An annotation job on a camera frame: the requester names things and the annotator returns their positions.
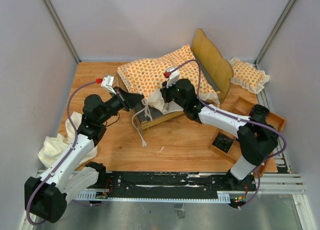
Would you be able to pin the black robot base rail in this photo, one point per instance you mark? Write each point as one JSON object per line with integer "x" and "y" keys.
{"x": 175, "y": 187}

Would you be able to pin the dark rolled sock lower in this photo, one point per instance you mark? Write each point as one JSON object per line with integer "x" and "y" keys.
{"x": 223, "y": 142}

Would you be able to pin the dark rolled sock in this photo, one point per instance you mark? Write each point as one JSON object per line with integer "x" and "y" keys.
{"x": 259, "y": 110}
{"x": 223, "y": 142}

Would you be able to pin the duck print small pillow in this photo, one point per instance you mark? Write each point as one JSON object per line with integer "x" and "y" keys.
{"x": 248, "y": 77}

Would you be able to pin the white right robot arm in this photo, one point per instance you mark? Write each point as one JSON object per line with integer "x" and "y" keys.
{"x": 225, "y": 120}

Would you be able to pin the dark rolled sock upper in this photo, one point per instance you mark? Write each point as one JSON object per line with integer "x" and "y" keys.
{"x": 259, "y": 110}

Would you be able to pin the wooden pet bed frame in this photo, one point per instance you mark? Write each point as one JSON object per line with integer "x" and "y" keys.
{"x": 215, "y": 68}

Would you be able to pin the duck print bed cover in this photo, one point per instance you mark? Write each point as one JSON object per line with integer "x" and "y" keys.
{"x": 145, "y": 76}

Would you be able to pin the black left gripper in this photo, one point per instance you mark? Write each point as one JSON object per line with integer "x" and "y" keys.
{"x": 128, "y": 99}

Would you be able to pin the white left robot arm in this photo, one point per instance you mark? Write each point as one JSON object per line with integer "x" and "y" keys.
{"x": 48, "y": 195}

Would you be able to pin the cream cloth pile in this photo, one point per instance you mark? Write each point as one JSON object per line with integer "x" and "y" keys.
{"x": 54, "y": 147}

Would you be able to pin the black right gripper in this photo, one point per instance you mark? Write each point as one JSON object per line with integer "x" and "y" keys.
{"x": 164, "y": 91}

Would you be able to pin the wooden compartment organizer box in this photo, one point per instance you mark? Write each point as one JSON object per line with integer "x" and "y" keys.
{"x": 253, "y": 142}

